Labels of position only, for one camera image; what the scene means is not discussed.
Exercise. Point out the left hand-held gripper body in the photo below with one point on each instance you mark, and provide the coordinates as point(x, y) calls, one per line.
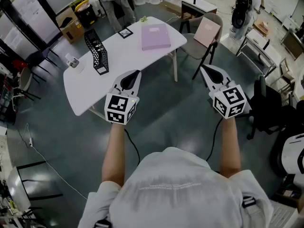
point(121, 108)

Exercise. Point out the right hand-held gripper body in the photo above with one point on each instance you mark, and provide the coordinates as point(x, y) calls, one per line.
point(229, 101)

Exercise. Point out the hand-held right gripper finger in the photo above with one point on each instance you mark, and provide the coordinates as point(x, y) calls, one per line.
point(210, 84)
point(222, 76)

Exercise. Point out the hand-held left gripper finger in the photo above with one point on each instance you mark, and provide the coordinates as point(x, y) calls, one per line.
point(120, 83)
point(136, 87)

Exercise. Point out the black mesh file holder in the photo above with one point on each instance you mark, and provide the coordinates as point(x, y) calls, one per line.
point(101, 68)

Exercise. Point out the purple folder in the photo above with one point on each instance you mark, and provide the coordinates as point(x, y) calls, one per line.
point(155, 38)

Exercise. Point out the person's left forearm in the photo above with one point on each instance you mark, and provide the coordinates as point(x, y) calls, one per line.
point(114, 155)

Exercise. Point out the person's right forearm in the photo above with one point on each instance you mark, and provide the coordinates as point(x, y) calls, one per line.
point(230, 148)

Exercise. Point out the pink square box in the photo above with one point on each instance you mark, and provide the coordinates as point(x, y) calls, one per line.
point(207, 31)

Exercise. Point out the brown cardboard box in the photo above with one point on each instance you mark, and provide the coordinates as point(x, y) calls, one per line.
point(71, 27)

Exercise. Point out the white table leg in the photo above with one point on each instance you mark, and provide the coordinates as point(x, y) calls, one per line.
point(175, 65)
point(97, 113)

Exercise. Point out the black office chair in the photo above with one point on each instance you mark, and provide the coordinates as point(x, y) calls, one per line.
point(268, 103)

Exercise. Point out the grey chair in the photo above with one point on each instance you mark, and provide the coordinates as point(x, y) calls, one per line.
point(192, 46)

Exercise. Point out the white side table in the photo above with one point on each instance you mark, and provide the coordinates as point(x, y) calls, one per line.
point(261, 49)

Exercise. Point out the white device with screen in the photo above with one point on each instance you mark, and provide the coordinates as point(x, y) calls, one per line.
point(71, 59)

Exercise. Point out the small green plant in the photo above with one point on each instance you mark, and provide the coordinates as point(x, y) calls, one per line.
point(143, 19)

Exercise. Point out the small white cabinet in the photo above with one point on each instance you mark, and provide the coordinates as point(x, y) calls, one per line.
point(202, 7)

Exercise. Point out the black bin with yellow lid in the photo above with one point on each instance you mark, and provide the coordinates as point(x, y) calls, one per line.
point(85, 12)

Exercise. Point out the white machine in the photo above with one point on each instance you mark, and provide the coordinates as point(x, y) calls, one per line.
point(293, 153)

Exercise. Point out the dark blue chair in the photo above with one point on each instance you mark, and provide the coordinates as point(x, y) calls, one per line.
point(38, 58)

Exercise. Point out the beige chair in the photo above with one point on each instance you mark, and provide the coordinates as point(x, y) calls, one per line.
point(25, 79)

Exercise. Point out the white power strip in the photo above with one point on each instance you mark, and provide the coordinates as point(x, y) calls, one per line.
point(31, 142)

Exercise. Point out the person's white shirt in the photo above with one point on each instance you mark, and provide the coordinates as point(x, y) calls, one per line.
point(175, 193)

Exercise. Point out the black picture frame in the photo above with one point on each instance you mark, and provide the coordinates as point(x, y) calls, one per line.
point(125, 33)

